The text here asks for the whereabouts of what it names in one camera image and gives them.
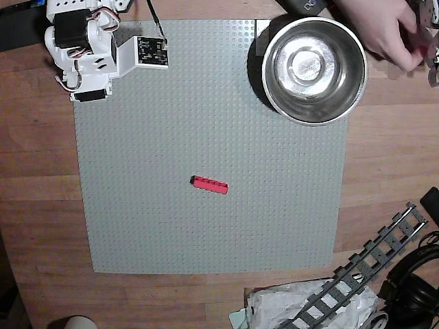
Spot stainless steel bowl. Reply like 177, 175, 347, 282
261, 16, 368, 126

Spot grey round wheel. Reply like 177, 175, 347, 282
370, 310, 390, 329

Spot black headphones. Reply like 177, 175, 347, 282
378, 231, 439, 329

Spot crumpled white plastic bag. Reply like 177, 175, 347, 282
246, 279, 380, 329

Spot pale teal paper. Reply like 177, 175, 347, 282
228, 307, 254, 329

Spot small light grey plate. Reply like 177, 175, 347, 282
255, 19, 272, 37

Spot grey lego train track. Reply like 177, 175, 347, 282
274, 202, 430, 329

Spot person's bare hand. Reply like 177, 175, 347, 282
334, 0, 428, 71

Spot grey lego baseplate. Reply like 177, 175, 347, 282
73, 19, 351, 275

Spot black box device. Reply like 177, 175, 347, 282
0, 0, 52, 53

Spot red lego block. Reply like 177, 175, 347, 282
190, 174, 230, 195

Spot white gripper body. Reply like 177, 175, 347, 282
56, 51, 119, 103

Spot black camera cable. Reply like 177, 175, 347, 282
146, 0, 169, 45

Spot wrist camera circuit board mount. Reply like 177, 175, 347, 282
116, 35, 169, 79

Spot white round cup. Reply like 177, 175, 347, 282
47, 315, 97, 329

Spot black rectangular object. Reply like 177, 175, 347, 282
419, 186, 439, 215

